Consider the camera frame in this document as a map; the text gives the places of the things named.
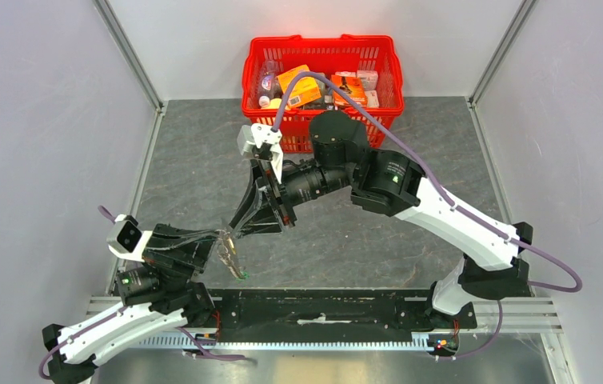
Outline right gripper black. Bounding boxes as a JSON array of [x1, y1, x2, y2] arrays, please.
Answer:
[[230, 157, 354, 240]]

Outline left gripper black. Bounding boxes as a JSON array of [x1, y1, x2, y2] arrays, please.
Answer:
[[146, 219, 224, 290]]

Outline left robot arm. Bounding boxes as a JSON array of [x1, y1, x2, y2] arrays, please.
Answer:
[[38, 216, 230, 383]]

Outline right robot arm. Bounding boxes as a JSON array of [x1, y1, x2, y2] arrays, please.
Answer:
[[230, 110, 533, 327]]

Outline yellow round item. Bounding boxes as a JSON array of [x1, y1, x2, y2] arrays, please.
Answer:
[[265, 98, 282, 110]]

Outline clear plastic bottle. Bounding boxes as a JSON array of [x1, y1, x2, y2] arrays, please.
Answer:
[[256, 60, 282, 108]]

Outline orange box left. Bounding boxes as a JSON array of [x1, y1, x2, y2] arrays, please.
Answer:
[[277, 65, 322, 108]]

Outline red shopping basket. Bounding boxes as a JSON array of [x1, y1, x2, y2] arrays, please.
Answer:
[[242, 34, 405, 154]]

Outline orange black package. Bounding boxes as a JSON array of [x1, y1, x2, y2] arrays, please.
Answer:
[[330, 74, 367, 107]]

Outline white pink box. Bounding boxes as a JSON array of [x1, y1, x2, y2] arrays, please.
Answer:
[[356, 70, 379, 91]]

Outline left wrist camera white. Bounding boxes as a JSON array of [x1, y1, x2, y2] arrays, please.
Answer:
[[106, 214, 153, 262]]

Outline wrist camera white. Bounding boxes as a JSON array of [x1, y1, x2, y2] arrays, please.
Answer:
[[106, 214, 153, 262], [237, 123, 284, 182]]

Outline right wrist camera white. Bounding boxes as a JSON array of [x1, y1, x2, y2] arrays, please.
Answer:
[[237, 123, 284, 182]]

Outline black base frame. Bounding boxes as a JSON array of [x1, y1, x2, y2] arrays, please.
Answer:
[[191, 288, 477, 344]]

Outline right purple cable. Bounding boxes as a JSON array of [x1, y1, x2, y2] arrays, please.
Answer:
[[271, 70, 583, 294]]

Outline left aluminium corner post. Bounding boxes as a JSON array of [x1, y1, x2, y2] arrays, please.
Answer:
[[93, 0, 164, 112]]

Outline aluminium corner post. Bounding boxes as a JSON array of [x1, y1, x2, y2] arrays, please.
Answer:
[[93, 0, 164, 112], [467, 0, 538, 107]]

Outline white slotted cable duct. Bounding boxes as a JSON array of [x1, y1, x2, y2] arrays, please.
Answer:
[[128, 330, 453, 353]]

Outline right aluminium corner post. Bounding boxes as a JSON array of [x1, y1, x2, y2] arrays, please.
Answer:
[[467, 0, 538, 107]]

